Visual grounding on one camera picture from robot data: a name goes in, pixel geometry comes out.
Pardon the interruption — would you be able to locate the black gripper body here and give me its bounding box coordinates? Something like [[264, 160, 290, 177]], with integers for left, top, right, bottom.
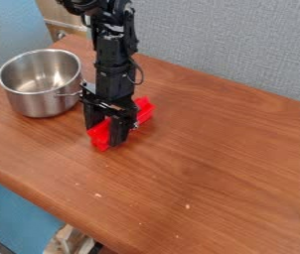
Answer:
[[78, 63, 140, 131]]

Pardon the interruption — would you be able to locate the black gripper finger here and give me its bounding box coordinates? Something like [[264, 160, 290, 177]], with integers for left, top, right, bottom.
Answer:
[[108, 116, 130, 147], [83, 103, 104, 129]]

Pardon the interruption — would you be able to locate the red plastic block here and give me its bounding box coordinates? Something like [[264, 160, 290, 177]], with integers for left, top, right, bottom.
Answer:
[[82, 95, 155, 151]]

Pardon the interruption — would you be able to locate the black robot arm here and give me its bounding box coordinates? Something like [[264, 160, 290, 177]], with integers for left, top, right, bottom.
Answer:
[[56, 0, 143, 147]]

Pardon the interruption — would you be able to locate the metal pot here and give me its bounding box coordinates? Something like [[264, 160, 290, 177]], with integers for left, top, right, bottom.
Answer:
[[0, 49, 82, 118]]

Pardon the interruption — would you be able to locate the wooden shelf unit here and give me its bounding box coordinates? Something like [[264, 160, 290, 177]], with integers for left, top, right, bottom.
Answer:
[[36, 0, 87, 41]]

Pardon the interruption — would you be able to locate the wooden table leg frame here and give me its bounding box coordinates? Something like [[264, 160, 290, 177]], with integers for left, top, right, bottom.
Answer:
[[43, 224, 95, 254]]

